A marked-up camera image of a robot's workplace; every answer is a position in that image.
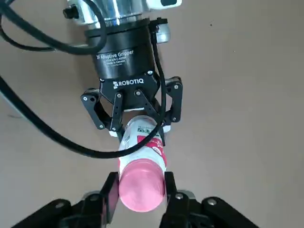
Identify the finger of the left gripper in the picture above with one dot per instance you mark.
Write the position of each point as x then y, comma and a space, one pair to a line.
117, 111
175, 99

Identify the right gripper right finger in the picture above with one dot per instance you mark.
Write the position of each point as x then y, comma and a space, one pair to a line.
185, 211

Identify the silver round connector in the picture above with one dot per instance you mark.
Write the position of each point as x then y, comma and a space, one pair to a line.
164, 34

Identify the pink bottle cap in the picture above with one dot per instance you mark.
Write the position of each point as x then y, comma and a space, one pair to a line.
142, 187

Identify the white drink bottle pink label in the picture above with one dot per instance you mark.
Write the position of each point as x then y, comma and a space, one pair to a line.
147, 156

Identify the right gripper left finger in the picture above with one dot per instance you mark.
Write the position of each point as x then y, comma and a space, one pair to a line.
95, 209

